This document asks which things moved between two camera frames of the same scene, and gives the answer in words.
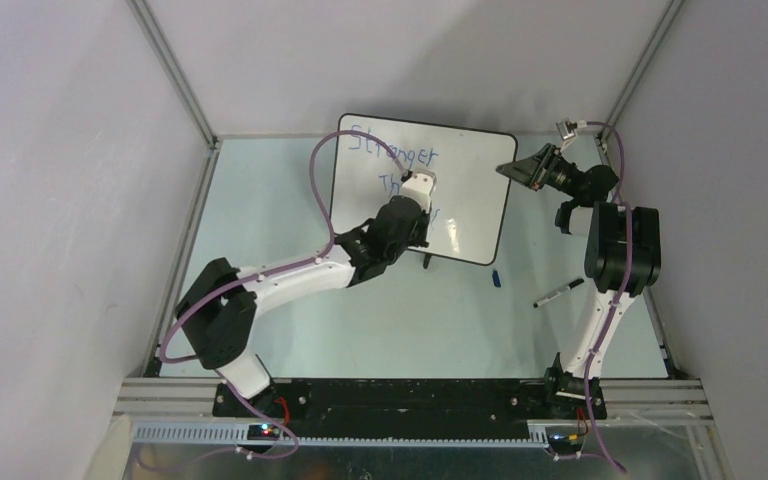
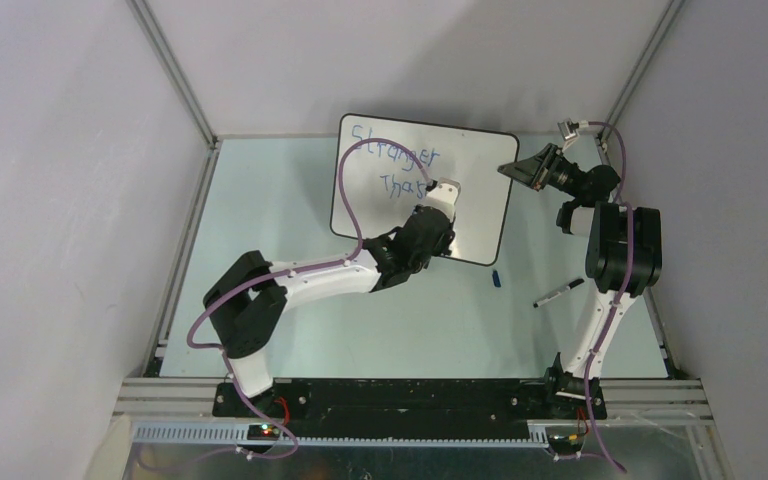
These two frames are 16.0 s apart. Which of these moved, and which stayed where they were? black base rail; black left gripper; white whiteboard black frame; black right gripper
Moved: black left gripper
Stayed: black base rail; black right gripper; white whiteboard black frame
